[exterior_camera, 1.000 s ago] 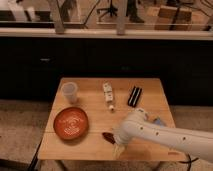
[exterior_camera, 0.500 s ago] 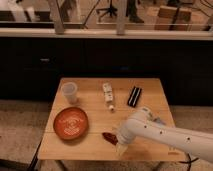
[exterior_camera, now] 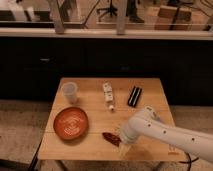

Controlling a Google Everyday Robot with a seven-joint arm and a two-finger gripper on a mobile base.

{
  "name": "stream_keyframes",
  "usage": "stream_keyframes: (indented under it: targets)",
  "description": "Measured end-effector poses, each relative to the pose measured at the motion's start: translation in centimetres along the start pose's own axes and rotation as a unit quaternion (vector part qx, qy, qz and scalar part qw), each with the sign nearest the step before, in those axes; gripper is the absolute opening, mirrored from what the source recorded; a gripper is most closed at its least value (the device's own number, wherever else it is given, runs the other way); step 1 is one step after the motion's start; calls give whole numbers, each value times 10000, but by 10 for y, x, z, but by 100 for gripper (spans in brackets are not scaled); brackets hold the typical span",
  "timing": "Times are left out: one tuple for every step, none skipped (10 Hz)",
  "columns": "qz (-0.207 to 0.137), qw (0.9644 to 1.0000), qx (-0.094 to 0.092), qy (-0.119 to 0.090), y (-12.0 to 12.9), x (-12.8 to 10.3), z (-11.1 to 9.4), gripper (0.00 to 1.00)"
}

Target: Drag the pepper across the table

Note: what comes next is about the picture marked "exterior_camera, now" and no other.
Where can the beige wooden pusher tip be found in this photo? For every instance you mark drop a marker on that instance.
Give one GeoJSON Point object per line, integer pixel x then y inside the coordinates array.
{"type": "Point", "coordinates": [123, 149]}

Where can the dark red dried pepper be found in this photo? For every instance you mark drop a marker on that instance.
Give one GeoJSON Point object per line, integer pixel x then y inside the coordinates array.
{"type": "Point", "coordinates": [113, 139]}

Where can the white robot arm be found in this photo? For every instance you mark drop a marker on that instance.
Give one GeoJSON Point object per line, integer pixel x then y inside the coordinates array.
{"type": "Point", "coordinates": [146, 122]}

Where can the black rectangular case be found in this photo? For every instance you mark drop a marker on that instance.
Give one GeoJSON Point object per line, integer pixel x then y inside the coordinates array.
{"type": "Point", "coordinates": [134, 96]}

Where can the orange patterned plate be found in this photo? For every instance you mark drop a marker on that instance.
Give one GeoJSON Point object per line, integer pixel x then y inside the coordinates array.
{"type": "Point", "coordinates": [71, 123]}

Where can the clear plastic cup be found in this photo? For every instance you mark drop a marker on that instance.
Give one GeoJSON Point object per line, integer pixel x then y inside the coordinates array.
{"type": "Point", "coordinates": [69, 90]}

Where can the black office chair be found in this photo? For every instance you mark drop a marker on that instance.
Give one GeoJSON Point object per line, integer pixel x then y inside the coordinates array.
{"type": "Point", "coordinates": [111, 10]}

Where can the cardboard box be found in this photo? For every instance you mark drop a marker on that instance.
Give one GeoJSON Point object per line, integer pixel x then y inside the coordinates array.
{"type": "Point", "coordinates": [173, 18]}

